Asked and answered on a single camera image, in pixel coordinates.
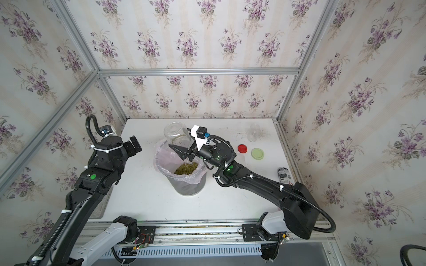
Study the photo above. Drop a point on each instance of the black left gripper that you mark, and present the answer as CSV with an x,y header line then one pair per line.
x,y
130,151

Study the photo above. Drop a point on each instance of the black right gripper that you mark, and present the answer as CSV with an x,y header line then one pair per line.
x,y
182,151

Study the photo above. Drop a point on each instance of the green lid bean jar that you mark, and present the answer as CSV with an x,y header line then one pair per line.
x,y
176,133

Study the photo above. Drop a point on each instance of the red jar lid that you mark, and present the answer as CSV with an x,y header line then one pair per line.
x,y
242,149

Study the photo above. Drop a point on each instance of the green jar lid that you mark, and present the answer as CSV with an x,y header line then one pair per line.
x,y
257,154

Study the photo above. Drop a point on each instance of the white lid bean jar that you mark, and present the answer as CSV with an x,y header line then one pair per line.
x,y
254,133

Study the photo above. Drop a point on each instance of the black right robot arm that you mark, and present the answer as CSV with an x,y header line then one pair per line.
x,y
298,213

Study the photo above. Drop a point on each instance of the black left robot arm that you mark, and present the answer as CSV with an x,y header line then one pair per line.
x,y
104,170

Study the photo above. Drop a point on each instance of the green mung beans pile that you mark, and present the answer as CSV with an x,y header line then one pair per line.
x,y
186,168

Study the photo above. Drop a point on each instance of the mesh bin with pink bag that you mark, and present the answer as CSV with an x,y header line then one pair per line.
x,y
187,178

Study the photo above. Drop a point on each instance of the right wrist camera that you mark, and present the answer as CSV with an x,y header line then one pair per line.
x,y
200,135

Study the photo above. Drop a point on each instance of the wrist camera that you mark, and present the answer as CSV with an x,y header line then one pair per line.
x,y
107,130
200,135

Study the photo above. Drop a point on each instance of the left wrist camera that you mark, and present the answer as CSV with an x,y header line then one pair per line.
x,y
107,130

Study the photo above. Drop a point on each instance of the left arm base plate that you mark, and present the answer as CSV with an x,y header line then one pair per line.
x,y
145,236

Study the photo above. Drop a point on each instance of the white slotted cable duct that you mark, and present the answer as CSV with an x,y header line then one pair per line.
x,y
228,250

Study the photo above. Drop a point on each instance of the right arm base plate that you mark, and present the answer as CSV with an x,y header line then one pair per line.
x,y
253,233

